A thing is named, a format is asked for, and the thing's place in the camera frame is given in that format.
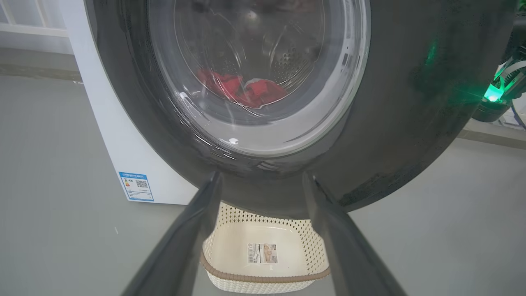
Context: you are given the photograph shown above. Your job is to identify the thin black cable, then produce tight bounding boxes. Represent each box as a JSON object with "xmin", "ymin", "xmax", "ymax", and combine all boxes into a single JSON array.
[{"xmin": 511, "ymin": 99, "xmax": 526, "ymax": 129}]

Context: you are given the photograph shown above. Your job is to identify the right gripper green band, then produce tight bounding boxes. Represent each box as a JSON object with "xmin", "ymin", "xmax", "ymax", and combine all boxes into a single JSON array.
[{"xmin": 472, "ymin": 57, "xmax": 526, "ymax": 123}]

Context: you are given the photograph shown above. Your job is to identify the white washing machine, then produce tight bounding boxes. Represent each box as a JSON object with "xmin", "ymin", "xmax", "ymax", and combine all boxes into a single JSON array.
[{"xmin": 60, "ymin": 0, "xmax": 198, "ymax": 205}]

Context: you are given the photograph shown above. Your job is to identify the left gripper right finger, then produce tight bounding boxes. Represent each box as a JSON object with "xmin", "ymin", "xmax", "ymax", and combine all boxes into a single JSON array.
[{"xmin": 303, "ymin": 172, "xmax": 407, "ymax": 296}]

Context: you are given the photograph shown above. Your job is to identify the blue energy label sticker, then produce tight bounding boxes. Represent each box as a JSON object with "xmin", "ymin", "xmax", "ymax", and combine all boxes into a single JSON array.
[{"xmin": 118, "ymin": 171, "xmax": 155, "ymax": 202}]

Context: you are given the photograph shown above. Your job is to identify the red garment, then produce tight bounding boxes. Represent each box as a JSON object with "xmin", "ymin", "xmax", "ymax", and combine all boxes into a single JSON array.
[
  {"xmin": 236, "ymin": 78, "xmax": 288, "ymax": 109},
  {"xmin": 197, "ymin": 68, "xmax": 245, "ymax": 101}
]

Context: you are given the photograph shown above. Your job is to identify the dark round washing machine door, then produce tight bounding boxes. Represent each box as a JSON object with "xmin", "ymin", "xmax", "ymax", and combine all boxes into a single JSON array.
[{"xmin": 84, "ymin": 0, "xmax": 516, "ymax": 220}]

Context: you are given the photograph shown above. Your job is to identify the paper label inside basket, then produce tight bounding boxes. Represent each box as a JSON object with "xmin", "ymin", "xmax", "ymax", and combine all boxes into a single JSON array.
[{"xmin": 247, "ymin": 243, "xmax": 278, "ymax": 264}]

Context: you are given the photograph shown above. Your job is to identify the white window frame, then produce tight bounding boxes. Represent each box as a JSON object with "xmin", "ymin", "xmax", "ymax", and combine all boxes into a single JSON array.
[{"xmin": 0, "ymin": 0, "xmax": 69, "ymax": 38}]

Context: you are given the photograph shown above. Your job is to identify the cream perforated laundry basket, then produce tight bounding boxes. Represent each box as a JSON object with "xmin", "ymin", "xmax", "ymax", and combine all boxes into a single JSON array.
[{"xmin": 200, "ymin": 201, "xmax": 330, "ymax": 294}]

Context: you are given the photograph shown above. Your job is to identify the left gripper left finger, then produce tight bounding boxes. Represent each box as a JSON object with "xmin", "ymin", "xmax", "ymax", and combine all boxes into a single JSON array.
[{"xmin": 121, "ymin": 171, "xmax": 223, "ymax": 296}]

